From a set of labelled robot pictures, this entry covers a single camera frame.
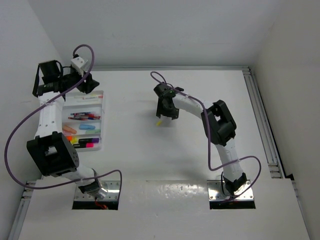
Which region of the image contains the blue gel pen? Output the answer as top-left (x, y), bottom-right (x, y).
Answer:
top-left (70, 112), bottom-right (92, 116)

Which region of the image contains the red capped pen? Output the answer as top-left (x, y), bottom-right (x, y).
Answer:
top-left (87, 115), bottom-right (101, 120)

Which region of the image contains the red gel pen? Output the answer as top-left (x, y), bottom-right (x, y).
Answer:
top-left (68, 117), bottom-right (89, 121)

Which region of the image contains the blue eraser case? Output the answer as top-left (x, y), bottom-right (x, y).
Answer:
top-left (78, 124), bottom-right (96, 130)

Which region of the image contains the green eraser case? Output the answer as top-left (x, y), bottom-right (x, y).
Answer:
top-left (85, 129), bottom-right (101, 135)

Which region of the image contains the orange eraser case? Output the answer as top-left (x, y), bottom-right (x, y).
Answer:
top-left (62, 125), bottom-right (77, 135)

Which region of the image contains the purple black highlighter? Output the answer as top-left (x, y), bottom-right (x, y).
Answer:
top-left (78, 137), bottom-right (100, 144)

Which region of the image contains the yellow black highlighter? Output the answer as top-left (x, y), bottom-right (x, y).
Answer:
top-left (70, 137), bottom-right (78, 145)

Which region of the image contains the pink black highlighter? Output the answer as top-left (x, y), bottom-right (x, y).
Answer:
top-left (72, 143), bottom-right (94, 149)

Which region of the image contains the yellow capped white marker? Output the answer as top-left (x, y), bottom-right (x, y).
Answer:
top-left (74, 94), bottom-right (103, 99)

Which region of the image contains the pink white marker pen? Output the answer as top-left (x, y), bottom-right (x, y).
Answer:
top-left (82, 96), bottom-right (100, 101)

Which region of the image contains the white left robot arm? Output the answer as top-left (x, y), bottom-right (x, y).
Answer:
top-left (26, 55), bottom-right (103, 198)

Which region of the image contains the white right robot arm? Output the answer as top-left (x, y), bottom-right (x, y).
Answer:
top-left (153, 83), bottom-right (247, 195)

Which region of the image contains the white plastic organizer tray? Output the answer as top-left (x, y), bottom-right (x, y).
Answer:
top-left (62, 90), bottom-right (105, 152)

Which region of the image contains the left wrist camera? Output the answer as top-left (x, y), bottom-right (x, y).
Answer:
top-left (71, 56), bottom-right (88, 77)

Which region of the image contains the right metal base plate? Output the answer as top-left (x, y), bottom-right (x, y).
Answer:
top-left (207, 180), bottom-right (255, 201)

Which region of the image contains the metal base plate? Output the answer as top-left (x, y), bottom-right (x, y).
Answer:
top-left (73, 180), bottom-right (121, 202)
top-left (207, 180), bottom-right (255, 201)

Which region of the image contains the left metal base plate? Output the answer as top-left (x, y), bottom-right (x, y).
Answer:
top-left (73, 180), bottom-right (121, 202)

